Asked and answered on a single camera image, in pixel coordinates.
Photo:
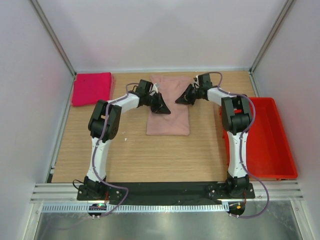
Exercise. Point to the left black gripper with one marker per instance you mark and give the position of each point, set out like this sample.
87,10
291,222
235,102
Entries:
160,107

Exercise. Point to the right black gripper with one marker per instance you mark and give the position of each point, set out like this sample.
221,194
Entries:
185,98

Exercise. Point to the dusty pink t shirt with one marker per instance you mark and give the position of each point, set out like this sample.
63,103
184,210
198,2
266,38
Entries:
177,122

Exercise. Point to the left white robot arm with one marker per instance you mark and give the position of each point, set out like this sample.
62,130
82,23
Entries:
104,125

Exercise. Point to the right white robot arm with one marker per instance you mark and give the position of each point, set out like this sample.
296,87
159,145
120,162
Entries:
237,119

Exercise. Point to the folded magenta t shirt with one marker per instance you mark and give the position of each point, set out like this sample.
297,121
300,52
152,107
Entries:
88,88

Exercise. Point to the red plastic bin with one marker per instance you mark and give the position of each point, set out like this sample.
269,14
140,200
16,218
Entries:
268,152

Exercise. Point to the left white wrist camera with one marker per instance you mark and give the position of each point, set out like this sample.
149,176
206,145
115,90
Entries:
156,87

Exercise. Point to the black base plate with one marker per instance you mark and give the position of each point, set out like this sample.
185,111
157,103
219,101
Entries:
163,193

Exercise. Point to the right aluminium frame post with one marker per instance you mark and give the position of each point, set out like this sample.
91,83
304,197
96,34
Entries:
288,5

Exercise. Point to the aluminium frame post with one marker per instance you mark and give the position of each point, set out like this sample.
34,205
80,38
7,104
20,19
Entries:
288,5
52,35

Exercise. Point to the aluminium rail profile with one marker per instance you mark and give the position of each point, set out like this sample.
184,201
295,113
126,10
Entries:
53,193

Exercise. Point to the white slotted cable duct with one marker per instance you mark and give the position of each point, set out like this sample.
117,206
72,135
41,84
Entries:
96,208

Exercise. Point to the left aluminium frame post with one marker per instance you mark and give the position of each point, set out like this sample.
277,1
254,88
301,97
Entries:
52,35

